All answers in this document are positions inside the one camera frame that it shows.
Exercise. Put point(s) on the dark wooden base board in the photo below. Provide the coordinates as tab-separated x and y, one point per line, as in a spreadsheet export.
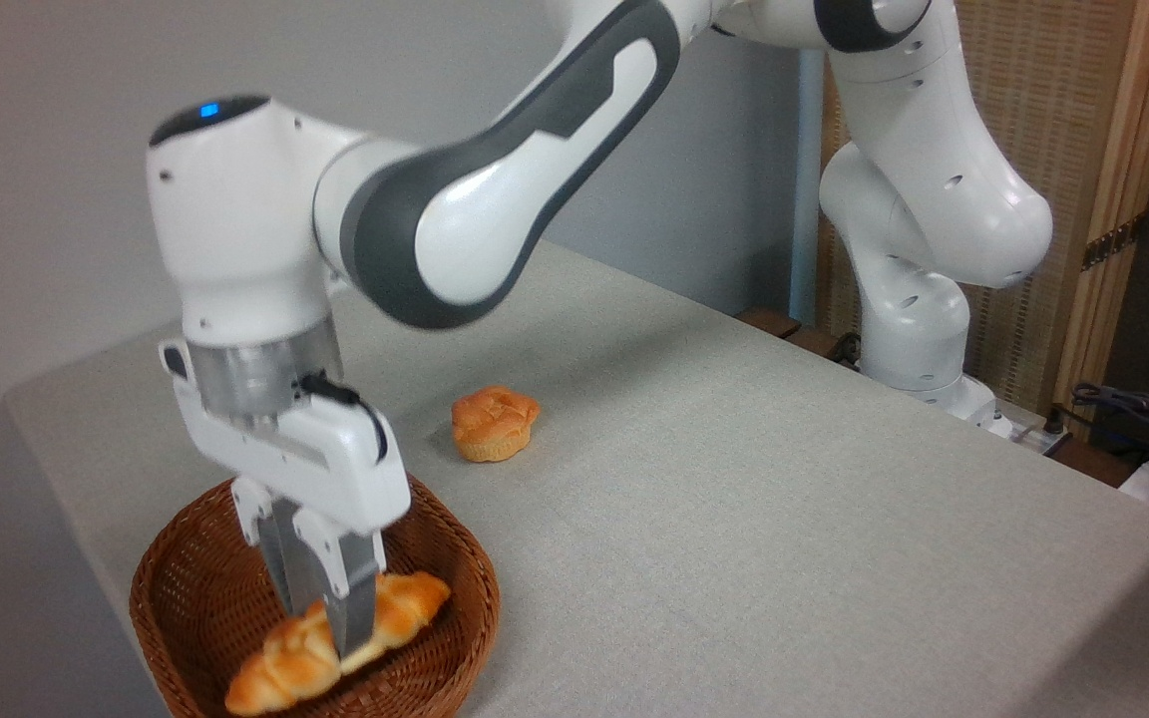
784	327

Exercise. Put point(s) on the light blue vertical pipe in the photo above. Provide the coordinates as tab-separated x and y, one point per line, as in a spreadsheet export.
806	179

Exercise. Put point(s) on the round knotted bread roll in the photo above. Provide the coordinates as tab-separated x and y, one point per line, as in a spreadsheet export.
495	424

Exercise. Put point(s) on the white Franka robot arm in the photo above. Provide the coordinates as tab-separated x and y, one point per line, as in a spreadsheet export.
475	209

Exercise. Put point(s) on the long braided bread loaf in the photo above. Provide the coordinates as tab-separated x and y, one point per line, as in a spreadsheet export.
285	658

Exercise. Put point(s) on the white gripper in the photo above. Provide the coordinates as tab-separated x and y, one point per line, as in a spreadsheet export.
335	469

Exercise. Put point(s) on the metal screen hinge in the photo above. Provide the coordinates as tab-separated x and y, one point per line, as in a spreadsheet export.
1111	244

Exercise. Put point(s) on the brown wicker basket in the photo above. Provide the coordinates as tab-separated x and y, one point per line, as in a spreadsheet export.
195	598

